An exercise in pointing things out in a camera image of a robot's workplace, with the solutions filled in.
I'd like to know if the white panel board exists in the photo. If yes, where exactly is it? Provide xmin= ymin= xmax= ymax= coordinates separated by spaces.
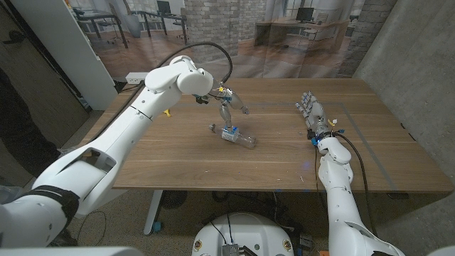
xmin=10 ymin=0 xmax=119 ymax=112

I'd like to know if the white power strip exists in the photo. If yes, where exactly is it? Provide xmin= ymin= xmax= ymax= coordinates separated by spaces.
xmin=125 ymin=72 xmax=149 ymax=85

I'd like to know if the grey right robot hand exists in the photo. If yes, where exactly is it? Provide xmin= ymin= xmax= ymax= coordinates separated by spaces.
xmin=295 ymin=91 xmax=338 ymax=140

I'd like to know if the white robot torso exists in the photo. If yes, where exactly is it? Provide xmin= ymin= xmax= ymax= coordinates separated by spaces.
xmin=191 ymin=212 xmax=295 ymax=256

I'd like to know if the person in dark trousers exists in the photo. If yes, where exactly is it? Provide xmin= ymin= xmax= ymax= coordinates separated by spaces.
xmin=0 ymin=67 xmax=62 ymax=178

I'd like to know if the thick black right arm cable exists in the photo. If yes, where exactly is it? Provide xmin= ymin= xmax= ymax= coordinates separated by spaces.
xmin=332 ymin=131 xmax=378 ymax=235

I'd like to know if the black round fan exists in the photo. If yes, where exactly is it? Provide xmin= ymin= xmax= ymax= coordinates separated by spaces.
xmin=159 ymin=190 xmax=188 ymax=210

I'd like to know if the white table leg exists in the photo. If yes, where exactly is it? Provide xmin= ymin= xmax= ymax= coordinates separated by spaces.
xmin=143 ymin=189 xmax=164 ymax=236

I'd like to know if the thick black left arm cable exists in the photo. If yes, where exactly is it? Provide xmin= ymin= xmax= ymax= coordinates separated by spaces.
xmin=92 ymin=41 xmax=234 ymax=140

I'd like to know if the printed office backdrop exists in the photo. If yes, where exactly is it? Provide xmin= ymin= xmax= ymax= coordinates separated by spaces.
xmin=67 ymin=0 xmax=397 ymax=80

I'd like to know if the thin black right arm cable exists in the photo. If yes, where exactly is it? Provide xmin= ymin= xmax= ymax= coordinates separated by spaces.
xmin=313 ymin=144 xmax=330 ymax=214

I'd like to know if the black door handle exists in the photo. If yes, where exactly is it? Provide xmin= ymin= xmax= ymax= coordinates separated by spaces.
xmin=2 ymin=30 xmax=26 ymax=46

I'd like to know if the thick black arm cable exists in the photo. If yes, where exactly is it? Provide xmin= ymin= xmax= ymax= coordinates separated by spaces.
xmin=332 ymin=131 xmax=378 ymax=235
xmin=92 ymin=41 xmax=234 ymax=140

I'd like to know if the thin black floor cable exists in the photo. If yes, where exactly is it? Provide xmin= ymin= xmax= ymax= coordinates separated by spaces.
xmin=76 ymin=210 xmax=107 ymax=246

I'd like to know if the clear plastic water bottle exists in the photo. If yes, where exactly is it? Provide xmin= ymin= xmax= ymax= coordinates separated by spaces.
xmin=208 ymin=123 xmax=257 ymax=149

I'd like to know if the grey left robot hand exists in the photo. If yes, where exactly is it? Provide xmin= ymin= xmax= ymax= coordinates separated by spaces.
xmin=209 ymin=86 xmax=250 ymax=135

